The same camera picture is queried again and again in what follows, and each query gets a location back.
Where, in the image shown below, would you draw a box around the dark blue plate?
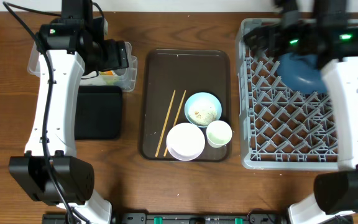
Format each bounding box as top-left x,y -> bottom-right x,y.
277,53 -> 327,95

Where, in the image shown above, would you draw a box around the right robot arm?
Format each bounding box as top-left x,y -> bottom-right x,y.
242,0 -> 358,223

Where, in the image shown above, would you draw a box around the dark brown serving tray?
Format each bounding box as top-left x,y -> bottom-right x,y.
139,49 -> 231,161

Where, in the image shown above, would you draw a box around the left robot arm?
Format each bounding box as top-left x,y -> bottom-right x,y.
9,1 -> 130,223

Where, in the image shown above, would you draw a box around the clear plastic bin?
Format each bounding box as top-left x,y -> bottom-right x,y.
27,42 -> 137,92

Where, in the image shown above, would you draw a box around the rice and food scraps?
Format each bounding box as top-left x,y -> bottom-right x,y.
188,100 -> 218,126

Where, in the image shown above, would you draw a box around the grey dishwasher rack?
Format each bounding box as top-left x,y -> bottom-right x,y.
235,17 -> 358,171

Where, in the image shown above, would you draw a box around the yellow snack wrapper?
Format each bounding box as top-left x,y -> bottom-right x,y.
99,70 -> 120,85

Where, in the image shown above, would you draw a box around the white bowl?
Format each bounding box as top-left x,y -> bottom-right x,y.
166,123 -> 206,161

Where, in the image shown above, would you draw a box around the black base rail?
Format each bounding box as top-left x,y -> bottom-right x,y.
42,213 -> 354,224

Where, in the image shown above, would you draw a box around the wooden chopstick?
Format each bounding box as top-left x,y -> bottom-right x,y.
163,90 -> 186,157
155,90 -> 176,157

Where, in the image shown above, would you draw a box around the right wooden chopstick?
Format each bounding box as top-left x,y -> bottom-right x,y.
163,90 -> 186,157

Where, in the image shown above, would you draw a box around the light blue bowl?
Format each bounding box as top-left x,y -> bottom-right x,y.
184,92 -> 223,128

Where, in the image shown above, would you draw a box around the black plastic tray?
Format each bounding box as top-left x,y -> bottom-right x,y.
75,85 -> 123,140

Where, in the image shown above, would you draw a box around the left wooden chopstick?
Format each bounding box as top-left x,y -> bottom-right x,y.
155,90 -> 176,157

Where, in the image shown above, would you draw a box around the pale green cup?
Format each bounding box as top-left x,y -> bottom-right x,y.
206,120 -> 233,148

